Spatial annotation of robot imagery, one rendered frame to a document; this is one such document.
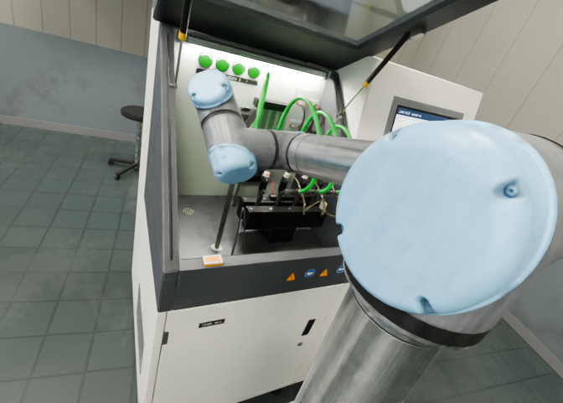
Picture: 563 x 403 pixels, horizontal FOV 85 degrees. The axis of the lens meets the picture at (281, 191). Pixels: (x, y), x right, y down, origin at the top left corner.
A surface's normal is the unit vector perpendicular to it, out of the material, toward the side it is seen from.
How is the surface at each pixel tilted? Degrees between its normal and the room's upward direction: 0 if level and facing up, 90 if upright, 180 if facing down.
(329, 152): 67
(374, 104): 76
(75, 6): 90
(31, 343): 0
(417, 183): 82
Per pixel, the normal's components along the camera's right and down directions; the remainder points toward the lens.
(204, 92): -0.09, -0.35
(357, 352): -0.75, 0.11
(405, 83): 0.45, 0.33
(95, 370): 0.29, -0.84
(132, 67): 0.28, 0.54
